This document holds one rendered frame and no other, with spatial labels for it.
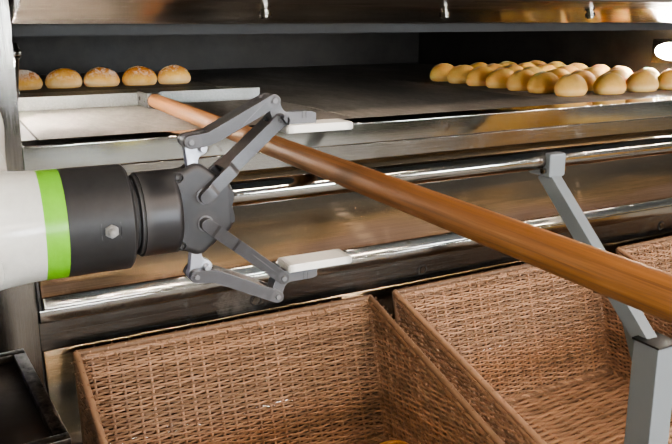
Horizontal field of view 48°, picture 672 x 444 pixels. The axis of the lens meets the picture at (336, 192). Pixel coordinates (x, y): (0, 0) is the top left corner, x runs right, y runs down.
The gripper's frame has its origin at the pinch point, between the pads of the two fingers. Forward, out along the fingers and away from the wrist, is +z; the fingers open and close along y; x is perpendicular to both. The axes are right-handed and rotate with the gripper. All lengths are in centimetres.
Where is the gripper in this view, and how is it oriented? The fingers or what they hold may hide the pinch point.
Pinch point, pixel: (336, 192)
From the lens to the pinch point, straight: 75.2
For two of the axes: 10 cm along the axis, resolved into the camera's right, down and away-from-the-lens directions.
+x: 4.6, 2.0, -8.7
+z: 8.9, -1.0, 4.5
